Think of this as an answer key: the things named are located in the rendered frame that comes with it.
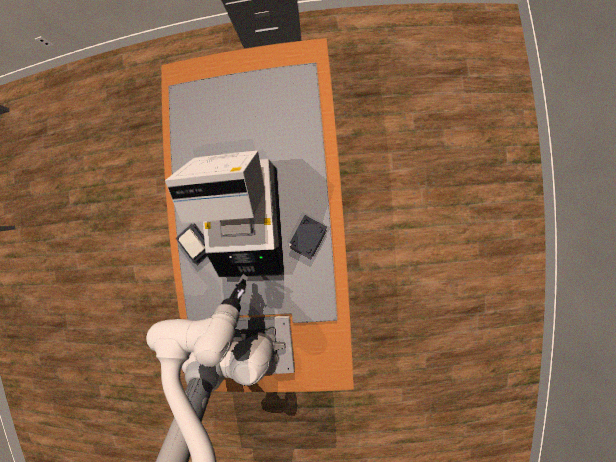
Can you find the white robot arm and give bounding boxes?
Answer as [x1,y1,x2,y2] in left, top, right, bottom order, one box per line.
[146,304,285,462]

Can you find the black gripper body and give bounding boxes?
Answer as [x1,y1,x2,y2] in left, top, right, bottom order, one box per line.
[221,293,241,312]

